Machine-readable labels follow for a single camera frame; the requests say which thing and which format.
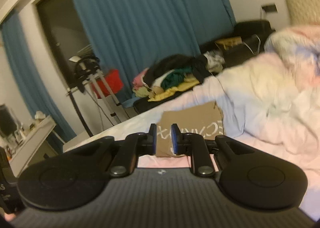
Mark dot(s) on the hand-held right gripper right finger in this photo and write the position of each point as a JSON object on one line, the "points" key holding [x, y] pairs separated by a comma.
{"points": [[174, 140]]}

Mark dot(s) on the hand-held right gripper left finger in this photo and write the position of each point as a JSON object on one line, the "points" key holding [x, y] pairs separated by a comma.
{"points": [[153, 140]]}

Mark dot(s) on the tan garment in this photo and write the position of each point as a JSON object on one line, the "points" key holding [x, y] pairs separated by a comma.
{"points": [[195, 120]]}

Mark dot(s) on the pile of clothes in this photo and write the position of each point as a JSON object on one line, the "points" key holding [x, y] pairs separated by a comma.
{"points": [[175, 75]]}

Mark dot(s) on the white dressing table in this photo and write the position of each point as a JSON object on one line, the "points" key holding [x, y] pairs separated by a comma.
{"points": [[37, 142]]}

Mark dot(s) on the row of cosmetic bottles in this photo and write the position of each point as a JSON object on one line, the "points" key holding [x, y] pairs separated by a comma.
{"points": [[22, 135]]}

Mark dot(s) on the wavy vanity mirror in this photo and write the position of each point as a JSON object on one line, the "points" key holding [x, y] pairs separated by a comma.
{"points": [[7, 120]]}

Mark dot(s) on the red bag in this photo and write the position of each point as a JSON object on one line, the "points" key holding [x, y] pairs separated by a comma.
{"points": [[113, 82]]}

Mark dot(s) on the tissue box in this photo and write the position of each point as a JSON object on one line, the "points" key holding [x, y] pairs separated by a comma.
{"points": [[40, 115]]}

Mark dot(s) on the silver tripod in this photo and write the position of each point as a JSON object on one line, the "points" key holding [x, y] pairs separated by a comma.
{"points": [[100, 85]]}

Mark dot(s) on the brown cardboard box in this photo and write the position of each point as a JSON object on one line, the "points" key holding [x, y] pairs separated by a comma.
{"points": [[228, 42]]}

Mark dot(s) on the crumpled pastel duvet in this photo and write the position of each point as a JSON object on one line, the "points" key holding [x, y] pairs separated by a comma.
{"points": [[275, 87]]}

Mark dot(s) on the wide blue curtain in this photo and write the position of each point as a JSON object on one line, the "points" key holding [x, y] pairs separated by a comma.
{"points": [[150, 17]]}

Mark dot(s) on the narrow blue curtain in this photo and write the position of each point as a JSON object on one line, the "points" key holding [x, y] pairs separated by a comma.
{"points": [[20, 62]]}

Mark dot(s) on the black sofa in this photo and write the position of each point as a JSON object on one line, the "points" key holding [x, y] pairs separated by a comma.
{"points": [[250, 30]]}

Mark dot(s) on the beige padded headboard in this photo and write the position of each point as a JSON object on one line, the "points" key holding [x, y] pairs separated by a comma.
{"points": [[302, 0]]}

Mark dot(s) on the white and black upright frame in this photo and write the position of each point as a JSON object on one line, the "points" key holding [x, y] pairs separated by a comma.
{"points": [[78, 112]]}

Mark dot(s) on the black wall socket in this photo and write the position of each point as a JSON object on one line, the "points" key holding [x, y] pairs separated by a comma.
{"points": [[269, 8]]}

